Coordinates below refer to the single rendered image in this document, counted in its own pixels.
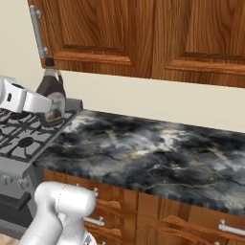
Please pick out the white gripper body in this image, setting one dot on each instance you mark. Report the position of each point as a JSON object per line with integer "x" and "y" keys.
{"x": 36, "y": 102}

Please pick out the wooden drawer front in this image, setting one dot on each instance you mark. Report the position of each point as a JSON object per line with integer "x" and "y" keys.
{"x": 111, "y": 191}
{"x": 118, "y": 226}
{"x": 185, "y": 220}

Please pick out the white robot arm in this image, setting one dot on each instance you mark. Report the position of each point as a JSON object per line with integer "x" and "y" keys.
{"x": 59, "y": 207}

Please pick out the dark brown syrup bottle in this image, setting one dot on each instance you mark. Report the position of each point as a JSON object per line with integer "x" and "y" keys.
{"x": 51, "y": 84}

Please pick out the grey gas stove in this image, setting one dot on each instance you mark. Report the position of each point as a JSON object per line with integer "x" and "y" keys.
{"x": 22, "y": 143}

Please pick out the grey stove knob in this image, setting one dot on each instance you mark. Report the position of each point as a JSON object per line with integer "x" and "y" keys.
{"x": 6, "y": 179}
{"x": 22, "y": 183}

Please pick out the wooden wall cabinet door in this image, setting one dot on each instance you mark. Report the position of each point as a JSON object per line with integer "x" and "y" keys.
{"x": 204, "y": 38}
{"x": 95, "y": 32}

